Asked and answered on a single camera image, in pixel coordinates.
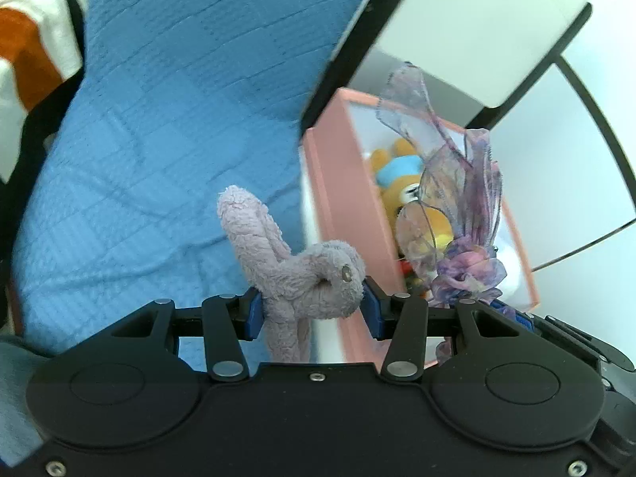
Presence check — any white plush with blue scarf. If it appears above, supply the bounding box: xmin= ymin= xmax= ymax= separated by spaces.
xmin=494 ymin=236 xmax=528 ymax=309

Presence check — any brown bear plush blue shirt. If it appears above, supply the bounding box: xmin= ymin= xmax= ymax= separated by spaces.
xmin=368 ymin=138 xmax=454 ymax=264

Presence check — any small red black plush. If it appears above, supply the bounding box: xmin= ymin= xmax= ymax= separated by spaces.
xmin=399 ymin=258 xmax=429 ymax=297

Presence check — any blue quilted cushion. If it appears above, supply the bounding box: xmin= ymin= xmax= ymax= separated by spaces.
xmin=12 ymin=0 xmax=363 ymax=354

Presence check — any purple bunny plush with ribbon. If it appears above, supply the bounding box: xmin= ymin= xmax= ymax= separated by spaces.
xmin=217 ymin=62 xmax=507 ymax=363

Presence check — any white orange black blanket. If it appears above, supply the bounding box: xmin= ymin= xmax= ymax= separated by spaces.
xmin=1 ymin=0 xmax=88 ymax=183

